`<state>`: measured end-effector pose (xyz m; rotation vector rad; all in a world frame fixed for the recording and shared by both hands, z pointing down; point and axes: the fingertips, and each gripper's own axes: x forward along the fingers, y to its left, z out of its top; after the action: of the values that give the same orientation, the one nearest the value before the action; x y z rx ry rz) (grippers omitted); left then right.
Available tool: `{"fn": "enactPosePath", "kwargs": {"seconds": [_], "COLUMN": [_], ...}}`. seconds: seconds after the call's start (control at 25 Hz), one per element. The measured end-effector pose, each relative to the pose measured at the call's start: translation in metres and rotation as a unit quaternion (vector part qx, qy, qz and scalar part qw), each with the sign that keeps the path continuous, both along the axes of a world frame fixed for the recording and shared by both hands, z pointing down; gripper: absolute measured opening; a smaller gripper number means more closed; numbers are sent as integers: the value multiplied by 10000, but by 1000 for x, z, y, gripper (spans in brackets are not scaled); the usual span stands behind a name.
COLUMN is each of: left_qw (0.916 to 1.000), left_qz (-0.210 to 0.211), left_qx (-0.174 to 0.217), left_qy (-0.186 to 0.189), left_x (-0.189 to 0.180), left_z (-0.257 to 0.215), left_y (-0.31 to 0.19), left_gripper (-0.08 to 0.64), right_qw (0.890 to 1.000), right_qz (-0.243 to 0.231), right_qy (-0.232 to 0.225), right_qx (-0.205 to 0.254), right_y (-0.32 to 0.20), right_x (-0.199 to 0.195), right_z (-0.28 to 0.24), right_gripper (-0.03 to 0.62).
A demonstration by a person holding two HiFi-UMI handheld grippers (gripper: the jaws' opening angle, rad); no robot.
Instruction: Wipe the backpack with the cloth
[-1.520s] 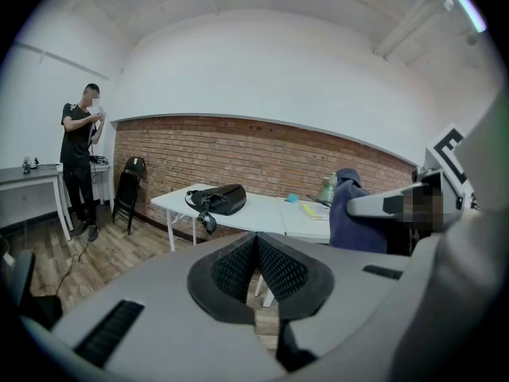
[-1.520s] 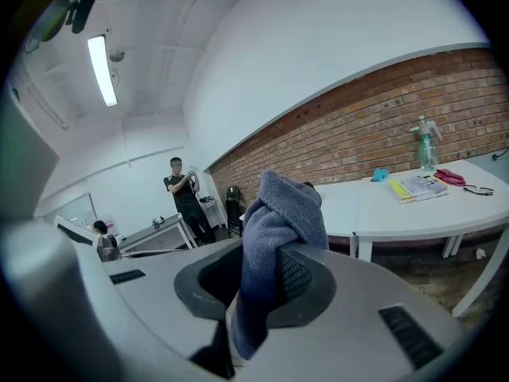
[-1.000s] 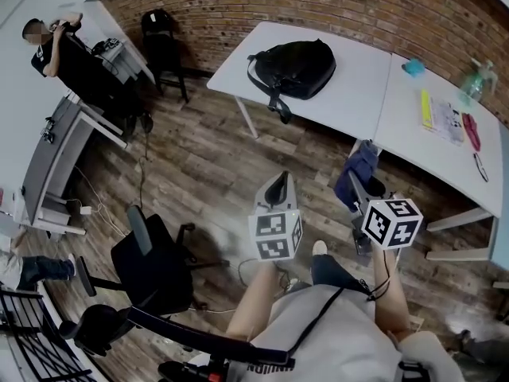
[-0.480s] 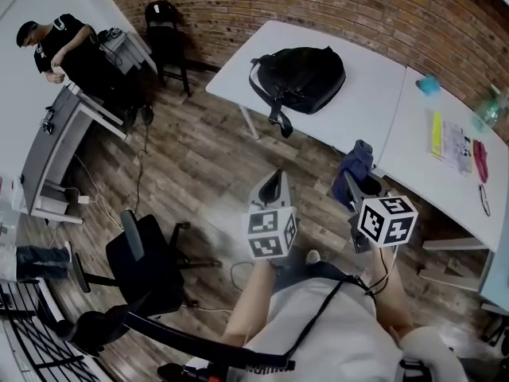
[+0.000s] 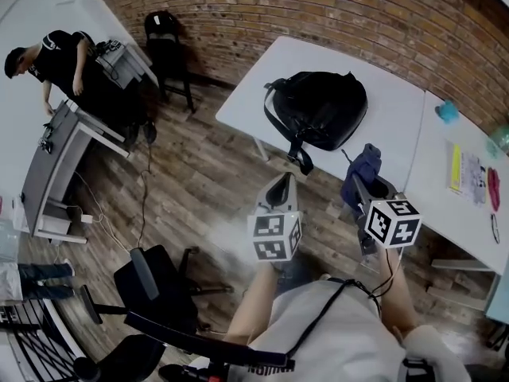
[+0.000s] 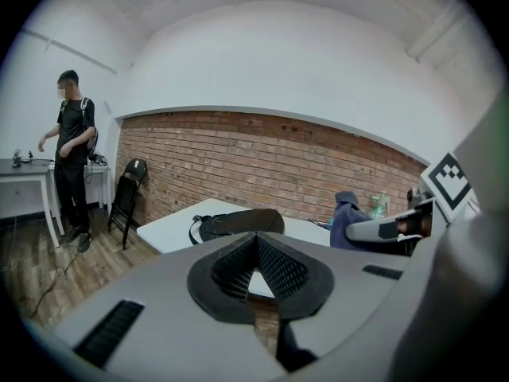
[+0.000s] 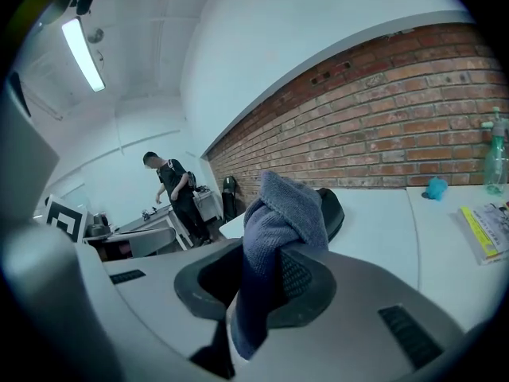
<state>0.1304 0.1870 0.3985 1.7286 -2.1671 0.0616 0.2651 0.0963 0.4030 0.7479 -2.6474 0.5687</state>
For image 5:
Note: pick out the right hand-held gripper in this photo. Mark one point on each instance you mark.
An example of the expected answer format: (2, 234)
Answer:
(391, 223)

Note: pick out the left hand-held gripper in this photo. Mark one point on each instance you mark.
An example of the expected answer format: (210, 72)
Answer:
(274, 233)

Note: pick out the dark blue cloth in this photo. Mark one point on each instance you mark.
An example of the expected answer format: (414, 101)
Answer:
(367, 165)

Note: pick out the black backpack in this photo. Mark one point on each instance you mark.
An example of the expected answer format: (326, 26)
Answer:
(322, 110)

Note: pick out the person's right forearm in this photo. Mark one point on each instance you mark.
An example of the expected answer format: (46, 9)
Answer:
(397, 293)

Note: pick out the person's left forearm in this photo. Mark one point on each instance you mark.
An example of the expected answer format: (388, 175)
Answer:
(254, 301)

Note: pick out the yellow edged booklet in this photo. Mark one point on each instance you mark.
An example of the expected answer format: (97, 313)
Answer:
(467, 171)

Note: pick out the red pouch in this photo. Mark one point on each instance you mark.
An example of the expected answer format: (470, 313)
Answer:
(494, 189)

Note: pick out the person's white shirt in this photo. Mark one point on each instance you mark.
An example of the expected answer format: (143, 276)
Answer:
(338, 332)

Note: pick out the teal crumpled rag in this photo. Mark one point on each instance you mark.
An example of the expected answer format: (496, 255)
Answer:
(447, 111)

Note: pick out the green spray bottle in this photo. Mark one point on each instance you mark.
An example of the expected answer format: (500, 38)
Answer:
(501, 139)

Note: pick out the black office chair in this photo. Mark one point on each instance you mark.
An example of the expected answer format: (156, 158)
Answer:
(159, 285)

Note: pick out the black curved bar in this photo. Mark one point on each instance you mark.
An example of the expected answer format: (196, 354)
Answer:
(207, 344)

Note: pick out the black folding chair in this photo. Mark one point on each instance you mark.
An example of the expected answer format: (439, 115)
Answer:
(167, 54)

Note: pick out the gray desk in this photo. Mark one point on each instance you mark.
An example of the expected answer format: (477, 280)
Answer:
(127, 66)
(51, 153)

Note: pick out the black metal rack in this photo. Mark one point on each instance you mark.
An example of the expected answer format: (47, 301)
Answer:
(36, 344)

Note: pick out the white wall charger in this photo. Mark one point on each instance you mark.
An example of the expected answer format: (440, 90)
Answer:
(86, 218)

